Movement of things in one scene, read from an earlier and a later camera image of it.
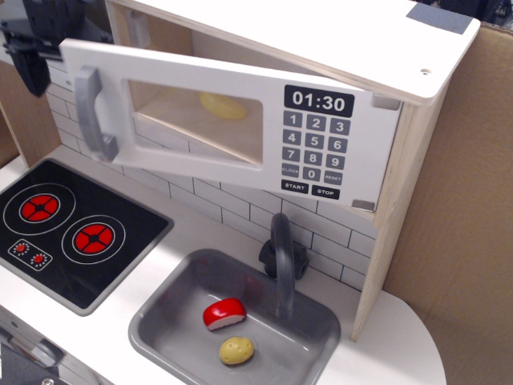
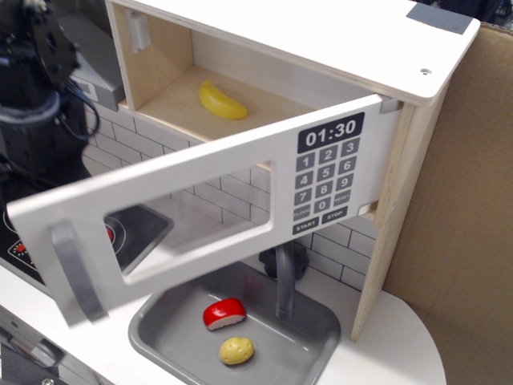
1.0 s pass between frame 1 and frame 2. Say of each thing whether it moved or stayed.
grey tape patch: stayed
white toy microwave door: moved
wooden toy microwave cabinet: stayed
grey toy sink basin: stayed
